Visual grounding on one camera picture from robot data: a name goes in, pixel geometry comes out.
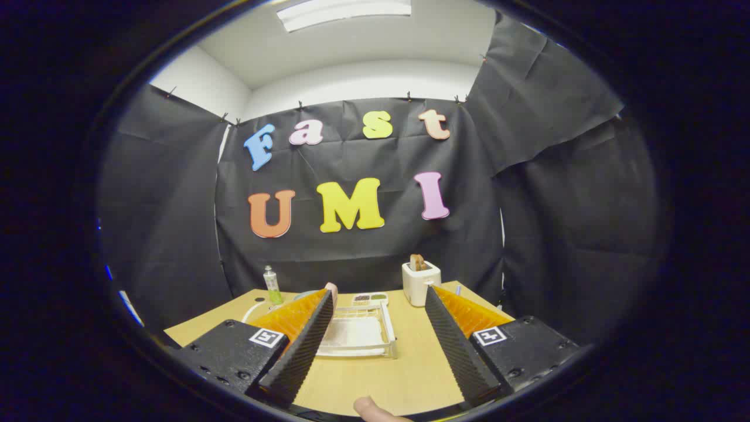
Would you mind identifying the ceiling light panel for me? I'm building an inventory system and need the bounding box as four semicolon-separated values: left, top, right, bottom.
275;0;412;33

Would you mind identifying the white wire dish rack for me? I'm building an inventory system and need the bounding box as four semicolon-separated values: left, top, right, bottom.
242;296;399;359

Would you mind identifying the green drink bottle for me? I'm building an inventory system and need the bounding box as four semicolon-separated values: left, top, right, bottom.
263;265;284;305

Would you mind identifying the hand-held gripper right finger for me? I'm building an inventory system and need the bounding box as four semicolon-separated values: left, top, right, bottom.
424;285;581;411

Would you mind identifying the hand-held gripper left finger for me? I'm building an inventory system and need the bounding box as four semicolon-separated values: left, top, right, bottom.
170;288;335;411

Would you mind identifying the white toaster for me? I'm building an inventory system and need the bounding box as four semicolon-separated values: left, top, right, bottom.
402;261;442;307

